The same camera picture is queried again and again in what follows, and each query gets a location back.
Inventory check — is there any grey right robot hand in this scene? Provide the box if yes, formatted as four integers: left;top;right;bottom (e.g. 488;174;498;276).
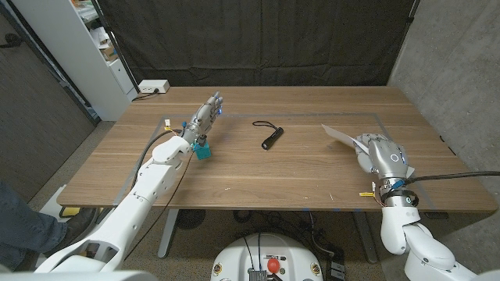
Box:
353;132;421;208

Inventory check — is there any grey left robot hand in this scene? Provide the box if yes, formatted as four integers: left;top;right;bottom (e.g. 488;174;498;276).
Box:
180;91;224;148

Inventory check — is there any white paper sheet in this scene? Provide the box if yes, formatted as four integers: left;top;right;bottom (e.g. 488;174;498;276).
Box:
321;123;416;179

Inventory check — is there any teal block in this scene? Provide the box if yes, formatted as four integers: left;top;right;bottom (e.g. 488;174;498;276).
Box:
194;140;213;161

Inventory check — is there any white power socket box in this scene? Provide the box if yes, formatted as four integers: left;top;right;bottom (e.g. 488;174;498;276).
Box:
137;79;171;94

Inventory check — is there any grey table leg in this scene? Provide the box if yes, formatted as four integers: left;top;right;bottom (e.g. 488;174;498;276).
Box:
157;209;180;259
353;212;379;265

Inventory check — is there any black curtain backdrop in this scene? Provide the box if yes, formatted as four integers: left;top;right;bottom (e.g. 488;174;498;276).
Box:
95;0;421;87

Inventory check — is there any black round floor object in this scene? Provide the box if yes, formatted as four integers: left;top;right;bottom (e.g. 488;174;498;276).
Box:
175;209;207;230

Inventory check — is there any black stand pole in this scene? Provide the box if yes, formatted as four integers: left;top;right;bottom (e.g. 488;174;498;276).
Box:
405;0;421;24
91;0;141;94

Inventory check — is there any cardboard box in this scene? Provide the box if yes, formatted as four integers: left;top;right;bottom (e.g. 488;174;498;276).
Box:
99;42;120;62

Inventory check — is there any black floor power strip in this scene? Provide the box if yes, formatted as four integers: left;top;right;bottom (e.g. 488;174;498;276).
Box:
326;249;347;281

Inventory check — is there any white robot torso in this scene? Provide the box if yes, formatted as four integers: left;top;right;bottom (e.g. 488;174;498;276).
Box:
210;233;324;281

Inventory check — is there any white shelf cabinet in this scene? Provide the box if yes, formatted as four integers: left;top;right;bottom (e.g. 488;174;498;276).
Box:
11;0;140;122

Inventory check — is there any person's dark shoe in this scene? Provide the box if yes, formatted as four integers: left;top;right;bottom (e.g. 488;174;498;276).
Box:
64;207;103;243

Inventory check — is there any yellow floor object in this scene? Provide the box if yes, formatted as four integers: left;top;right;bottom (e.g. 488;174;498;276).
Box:
59;206;81;219

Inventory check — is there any person's leg in jeans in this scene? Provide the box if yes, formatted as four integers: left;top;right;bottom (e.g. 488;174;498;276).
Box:
0;181;68;270

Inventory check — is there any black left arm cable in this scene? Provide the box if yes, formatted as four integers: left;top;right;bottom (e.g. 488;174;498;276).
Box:
131;128;184;188

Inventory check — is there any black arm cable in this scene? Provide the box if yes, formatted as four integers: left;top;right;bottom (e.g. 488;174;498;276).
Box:
131;128;184;188
404;169;500;187

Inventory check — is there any black torch with lanyard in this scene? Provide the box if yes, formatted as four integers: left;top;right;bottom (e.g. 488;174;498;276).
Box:
252;120;285;151

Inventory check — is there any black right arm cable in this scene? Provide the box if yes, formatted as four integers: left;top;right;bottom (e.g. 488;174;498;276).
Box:
404;169;500;187

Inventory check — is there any black door handle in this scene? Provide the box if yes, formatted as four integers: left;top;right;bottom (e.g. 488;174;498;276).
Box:
0;33;23;50

